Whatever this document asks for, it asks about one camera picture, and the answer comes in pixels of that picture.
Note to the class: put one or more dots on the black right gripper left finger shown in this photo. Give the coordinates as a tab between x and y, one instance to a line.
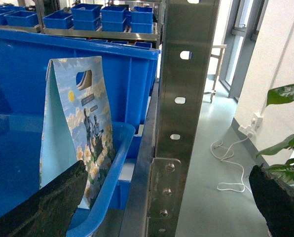
48	212

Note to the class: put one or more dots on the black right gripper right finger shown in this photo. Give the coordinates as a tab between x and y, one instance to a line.
275	201

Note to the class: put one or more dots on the large blue plastic bin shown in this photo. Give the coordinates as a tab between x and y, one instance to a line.
24	59

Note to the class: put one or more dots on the white wall socket plug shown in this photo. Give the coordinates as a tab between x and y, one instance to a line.
250	130

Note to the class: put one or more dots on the flower gift bag with figures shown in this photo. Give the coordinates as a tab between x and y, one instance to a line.
77	123

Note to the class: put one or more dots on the stainless steel rack post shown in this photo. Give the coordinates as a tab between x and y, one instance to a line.
160	174

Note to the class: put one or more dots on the shallow blue plastic tray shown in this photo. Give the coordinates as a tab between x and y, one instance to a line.
20	142

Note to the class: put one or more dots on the green potted plant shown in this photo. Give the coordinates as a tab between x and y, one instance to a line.
285	172

